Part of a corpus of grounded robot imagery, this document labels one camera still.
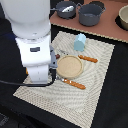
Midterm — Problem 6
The beige bowl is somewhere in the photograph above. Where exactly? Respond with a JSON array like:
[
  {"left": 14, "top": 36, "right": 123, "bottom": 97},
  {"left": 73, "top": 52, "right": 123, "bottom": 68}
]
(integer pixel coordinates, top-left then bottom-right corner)
[{"left": 119, "top": 5, "right": 128, "bottom": 30}]

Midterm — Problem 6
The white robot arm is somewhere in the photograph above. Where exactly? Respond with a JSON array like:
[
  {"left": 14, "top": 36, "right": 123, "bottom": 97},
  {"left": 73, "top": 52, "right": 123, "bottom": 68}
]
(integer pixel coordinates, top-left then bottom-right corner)
[{"left": 0, "top": 0, "right": 51, "bottom": 84}]

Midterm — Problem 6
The large grey pot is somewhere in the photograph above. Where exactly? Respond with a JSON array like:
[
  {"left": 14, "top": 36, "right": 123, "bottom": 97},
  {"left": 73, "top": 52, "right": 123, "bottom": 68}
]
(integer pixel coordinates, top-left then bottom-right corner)
[{"left": 78, "top": 4, "right": 105, "bottom": 27}]

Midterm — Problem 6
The knife with wooden handle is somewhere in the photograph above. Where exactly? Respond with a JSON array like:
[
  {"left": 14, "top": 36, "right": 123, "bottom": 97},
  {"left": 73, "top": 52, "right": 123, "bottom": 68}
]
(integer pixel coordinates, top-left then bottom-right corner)
[{"left": 59, "top": 49, "right": 99, "bottom": 64}]

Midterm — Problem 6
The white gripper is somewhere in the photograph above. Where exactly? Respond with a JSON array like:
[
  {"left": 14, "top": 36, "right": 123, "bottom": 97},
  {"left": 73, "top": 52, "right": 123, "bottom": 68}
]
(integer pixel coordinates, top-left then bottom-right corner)
[{"left": 16, "top": 36, "right": 57, "bottom": 84}]

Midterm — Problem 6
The brown wooden board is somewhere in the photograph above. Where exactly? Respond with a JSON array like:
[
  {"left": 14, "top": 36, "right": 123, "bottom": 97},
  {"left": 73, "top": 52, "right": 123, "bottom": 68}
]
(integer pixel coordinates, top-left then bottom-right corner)
[{"left": 50, "top": 0, "right": 128, "bottom": 43}]

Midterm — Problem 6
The fork with wooden handle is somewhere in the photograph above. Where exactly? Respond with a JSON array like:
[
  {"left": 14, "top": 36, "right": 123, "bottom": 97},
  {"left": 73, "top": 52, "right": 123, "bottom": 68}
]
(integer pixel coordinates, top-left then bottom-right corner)
[{"left": 56, "top": 76, "right": 86, "bottom": 90}]

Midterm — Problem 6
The round beige plate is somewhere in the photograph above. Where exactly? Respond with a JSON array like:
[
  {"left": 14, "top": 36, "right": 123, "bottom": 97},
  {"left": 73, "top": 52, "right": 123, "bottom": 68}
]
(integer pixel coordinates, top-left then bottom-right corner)
[{"left": 57, "top": 55, "right": 83, "bottom": 79}]

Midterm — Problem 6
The light blue milk carton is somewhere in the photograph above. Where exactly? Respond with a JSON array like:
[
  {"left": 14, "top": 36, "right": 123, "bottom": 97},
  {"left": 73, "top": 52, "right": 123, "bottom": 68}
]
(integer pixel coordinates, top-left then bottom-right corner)
[{"left": 74, "top": 33, "right": 86, "bottom": 51}]

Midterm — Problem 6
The small grey saucepan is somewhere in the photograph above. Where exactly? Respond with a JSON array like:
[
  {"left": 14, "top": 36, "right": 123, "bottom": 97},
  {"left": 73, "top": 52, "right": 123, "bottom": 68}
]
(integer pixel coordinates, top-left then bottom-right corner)
[{"left": 53, "top": 1, "right": 76, "bottom": 19}]

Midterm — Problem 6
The white woven placemat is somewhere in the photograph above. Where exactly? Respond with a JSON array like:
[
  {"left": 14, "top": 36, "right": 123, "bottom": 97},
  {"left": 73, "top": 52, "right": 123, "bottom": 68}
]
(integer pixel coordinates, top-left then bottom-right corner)
[{"left": 12, "top": 30, "right": 116, "bottom": 128}]

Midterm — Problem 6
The white and blue toy fish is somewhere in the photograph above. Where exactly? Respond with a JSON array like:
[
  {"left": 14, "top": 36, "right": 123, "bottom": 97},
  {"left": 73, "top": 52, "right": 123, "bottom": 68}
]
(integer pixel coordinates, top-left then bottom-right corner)
[{"left": 62, "top": 6, "right": 74, "bottom": 12}]

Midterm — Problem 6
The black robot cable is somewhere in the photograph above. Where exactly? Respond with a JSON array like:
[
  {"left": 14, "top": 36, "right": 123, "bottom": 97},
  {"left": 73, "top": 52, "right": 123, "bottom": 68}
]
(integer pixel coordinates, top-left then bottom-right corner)
[{"left": 0, "top": 74, "right": 58, "bottom": 88}]

